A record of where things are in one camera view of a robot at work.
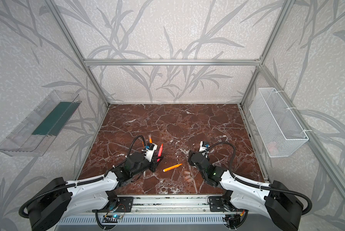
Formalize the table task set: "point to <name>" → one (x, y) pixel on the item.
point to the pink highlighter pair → (160, 152)
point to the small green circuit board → (115, 216)
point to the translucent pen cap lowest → (189, 178)
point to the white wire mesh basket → (279, 131)
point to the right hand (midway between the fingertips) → (192, 148)
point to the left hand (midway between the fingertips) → (164, 153)
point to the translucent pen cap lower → (187, 172)
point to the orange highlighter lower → (172, 167)
